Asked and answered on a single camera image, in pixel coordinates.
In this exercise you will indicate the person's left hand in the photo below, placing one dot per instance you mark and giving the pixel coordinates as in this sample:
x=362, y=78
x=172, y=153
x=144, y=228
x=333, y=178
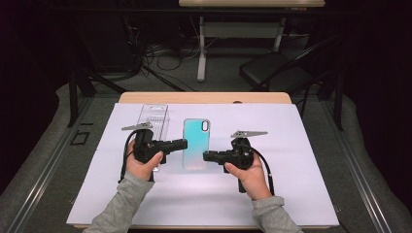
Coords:
x=142, y=170

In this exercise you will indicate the black folding chair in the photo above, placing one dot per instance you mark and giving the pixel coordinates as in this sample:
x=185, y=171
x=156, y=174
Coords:
x=275, y=69

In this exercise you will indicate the clear plastic tray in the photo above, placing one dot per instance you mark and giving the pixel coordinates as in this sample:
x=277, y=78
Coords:
x=158, y=119

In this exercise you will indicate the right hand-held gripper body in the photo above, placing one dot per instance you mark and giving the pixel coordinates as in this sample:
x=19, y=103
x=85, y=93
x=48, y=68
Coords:
x=238, y=155

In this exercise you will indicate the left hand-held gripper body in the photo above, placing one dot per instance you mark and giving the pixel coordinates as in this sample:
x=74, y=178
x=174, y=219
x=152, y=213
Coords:
x=145, y=145

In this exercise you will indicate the aluminium floor rail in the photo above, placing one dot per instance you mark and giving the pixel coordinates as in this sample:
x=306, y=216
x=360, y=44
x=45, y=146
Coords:
x=42, y=174
x=359, y=174

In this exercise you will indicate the iridescent phone case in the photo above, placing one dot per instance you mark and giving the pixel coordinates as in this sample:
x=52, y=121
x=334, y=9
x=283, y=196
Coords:
x=196, y=142

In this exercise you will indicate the white table mat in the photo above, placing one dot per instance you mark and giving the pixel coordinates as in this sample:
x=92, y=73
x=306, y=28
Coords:
x=200, y=194

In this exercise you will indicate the white-legged desk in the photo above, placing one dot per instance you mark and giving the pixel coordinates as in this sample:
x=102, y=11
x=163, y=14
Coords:
x=239, y=29

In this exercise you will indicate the black metal stand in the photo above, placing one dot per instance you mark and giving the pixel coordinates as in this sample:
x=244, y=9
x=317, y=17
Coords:
x=73, y=97
x=339, y=103

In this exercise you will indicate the wooden table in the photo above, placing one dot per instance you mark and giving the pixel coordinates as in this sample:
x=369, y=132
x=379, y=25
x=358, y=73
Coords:
x=194, y=97

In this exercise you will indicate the person's right hand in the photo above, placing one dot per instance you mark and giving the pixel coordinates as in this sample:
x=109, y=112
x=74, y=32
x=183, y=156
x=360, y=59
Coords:
x=252, y=181

